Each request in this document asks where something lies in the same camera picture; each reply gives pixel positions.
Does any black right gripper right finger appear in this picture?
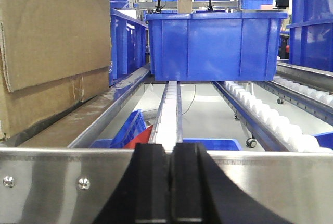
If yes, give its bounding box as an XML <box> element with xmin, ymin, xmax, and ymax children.
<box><xmin>171</xmin><ymin>143</ymin><xmax>288</xmax><ymax>223</ymax></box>

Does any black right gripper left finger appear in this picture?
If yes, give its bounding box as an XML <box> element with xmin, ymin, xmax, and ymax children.
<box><xmin>93</xmin><ymin>144</ymin><xmax>169</xmax><ymax>223</ymax></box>

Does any brown cardboard carton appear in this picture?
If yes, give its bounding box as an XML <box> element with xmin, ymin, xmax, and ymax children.
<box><xmin>1</xmin><ymin>0</ymin><xmax>111</xmax><ymax>139</ymax></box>

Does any blue lower bin right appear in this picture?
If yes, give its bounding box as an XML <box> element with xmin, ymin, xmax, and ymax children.
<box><xmin>183</xmin><ymin>138</ymin><xmax>242</xmax><ymax>151</ymax></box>

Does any red snack package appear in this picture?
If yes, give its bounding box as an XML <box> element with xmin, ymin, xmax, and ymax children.
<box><xmin>124</xmin><ymin>125</ymin><xmax>153</xmax><ymax>149</ymax></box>

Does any white roller track centre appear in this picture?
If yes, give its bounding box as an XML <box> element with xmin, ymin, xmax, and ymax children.
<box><xmin>149</xmin><ymin>81</ymin><xmax>183</xmax><ymax>151</ymax></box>

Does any white roller track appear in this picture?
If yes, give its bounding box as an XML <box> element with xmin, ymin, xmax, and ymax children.
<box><xmin>212</xmin><ymin>81</ymin><xmax>332</xmax><ymax>154</ymax></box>
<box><xmin>149</xmin><ymin>81</ymin><xmax>183</xmax><ymax>151</ymax></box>

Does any blue lower bin centre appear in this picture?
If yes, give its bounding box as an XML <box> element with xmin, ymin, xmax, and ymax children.
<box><xmin>89</xmin><ymin>109</ymin><xmax>146</xmax><ymax>149</ymax></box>

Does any white roller track right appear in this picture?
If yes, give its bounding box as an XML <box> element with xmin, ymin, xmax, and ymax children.
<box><xmin>212</xmin><ymin>81</ymin><xmax>332</xmax><ymax>154</ymax></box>

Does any blue plastic bin left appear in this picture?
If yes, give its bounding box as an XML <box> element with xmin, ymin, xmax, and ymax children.
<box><xmin>109</xmin><ymin>9</ymin><xmax>148</xmax><ymax>86</ymax></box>

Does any blue plastic bin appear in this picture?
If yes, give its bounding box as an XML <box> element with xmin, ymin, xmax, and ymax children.
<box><xmin>109</xmin><ymin>9</ymin><xmax>148</xmax><ymax>86</ymax></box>
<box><xmin>146</xmin><ymin>11</ymin><xmax>287</xmax><ymax>82</ymax></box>
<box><xmin>287</xmin><ymin>0</ymin><xmax>332</xmax><ymax>72</ymax></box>

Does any blue plastic bin centre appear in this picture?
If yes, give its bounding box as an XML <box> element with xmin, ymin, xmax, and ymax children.
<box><xmin>146</xmin><ymin>11</ymin><xmax>287</xmax><ymax>82</ymax></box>

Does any blue plastic bin right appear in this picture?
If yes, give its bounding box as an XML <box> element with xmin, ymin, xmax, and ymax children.
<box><xmin>287</xmin><ymin>0</ymin><xmax>332</xmax><ymax>72</ymax></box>

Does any steel shelf divider rail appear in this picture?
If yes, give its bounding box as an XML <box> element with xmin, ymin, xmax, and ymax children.
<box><xmin>67</xmin><ymin>63</ymin><xmax>150</xmax><ymax>148</ymax></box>

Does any steel shelf front rail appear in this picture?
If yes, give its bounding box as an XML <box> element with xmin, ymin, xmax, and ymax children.
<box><xmin>1</xmin><ymin>147</ymin><xmax>332</xmax><ymax>223</ymax></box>

